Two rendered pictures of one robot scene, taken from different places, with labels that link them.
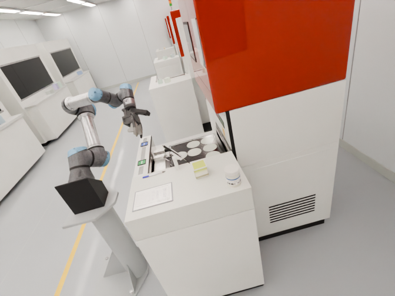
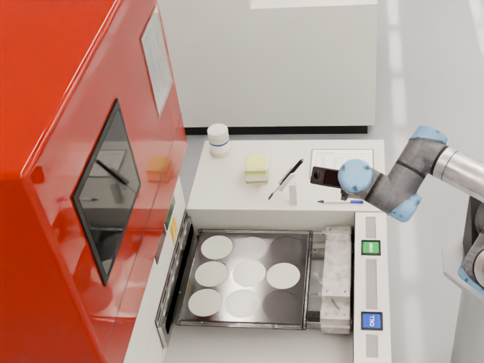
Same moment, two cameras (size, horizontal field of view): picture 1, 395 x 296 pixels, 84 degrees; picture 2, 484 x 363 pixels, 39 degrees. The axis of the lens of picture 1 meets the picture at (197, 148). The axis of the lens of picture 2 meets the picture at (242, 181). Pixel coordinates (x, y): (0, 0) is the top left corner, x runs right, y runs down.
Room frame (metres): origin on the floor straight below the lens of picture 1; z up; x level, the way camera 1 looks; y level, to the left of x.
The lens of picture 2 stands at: (2.65, 0.37, 2.46)
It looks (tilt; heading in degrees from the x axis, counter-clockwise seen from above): 41 degrees down; 194
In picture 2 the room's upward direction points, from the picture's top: 8 degrees counter-clockwise
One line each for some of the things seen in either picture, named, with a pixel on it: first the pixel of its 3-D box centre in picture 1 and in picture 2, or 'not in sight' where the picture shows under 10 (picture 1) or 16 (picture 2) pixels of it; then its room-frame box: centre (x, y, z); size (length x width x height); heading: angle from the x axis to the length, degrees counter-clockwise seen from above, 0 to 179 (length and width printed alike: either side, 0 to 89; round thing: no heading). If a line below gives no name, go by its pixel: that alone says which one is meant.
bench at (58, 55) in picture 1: (64, 76); not in sight; (7.79, 3.54, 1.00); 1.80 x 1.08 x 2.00; 1
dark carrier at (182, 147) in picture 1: (195, 151); (246, 275); (1.33, 0.02, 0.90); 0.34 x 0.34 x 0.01; 1
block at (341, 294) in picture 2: (158, 157); (335, 294); (1.39, 0.29, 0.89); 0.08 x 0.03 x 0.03; 91
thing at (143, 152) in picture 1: (146, 161); (371, 297); (1.39, 0.39, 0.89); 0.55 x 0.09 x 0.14; 1
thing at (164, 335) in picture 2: (223, 143); (177, 277); (1.35, -0.19, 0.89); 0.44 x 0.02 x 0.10; 1
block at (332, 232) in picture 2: not in sight; (338, 232); (1.14, 0.28, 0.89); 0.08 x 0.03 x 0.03; 91
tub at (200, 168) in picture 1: (200, 169); (256, 170); (0.97, 0.02, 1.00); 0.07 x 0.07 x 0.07; 4
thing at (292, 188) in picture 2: (177, 158); (287, 186); (1.08, 0.13, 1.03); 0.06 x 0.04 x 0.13; 91
